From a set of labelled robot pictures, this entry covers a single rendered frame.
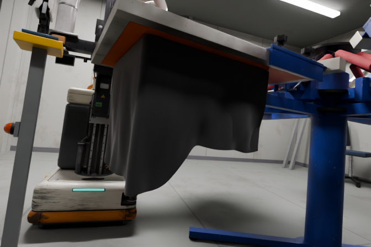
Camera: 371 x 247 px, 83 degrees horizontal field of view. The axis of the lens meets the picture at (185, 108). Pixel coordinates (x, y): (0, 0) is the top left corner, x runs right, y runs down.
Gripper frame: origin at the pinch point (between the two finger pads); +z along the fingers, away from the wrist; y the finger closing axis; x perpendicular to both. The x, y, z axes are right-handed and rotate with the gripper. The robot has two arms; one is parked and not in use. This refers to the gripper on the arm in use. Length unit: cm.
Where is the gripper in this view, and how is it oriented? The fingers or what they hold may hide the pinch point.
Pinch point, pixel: (43, 31)
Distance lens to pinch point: 91.8
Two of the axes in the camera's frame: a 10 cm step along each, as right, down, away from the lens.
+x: 8.7, 1.2, 4.9
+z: -1.0, 9.9, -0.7
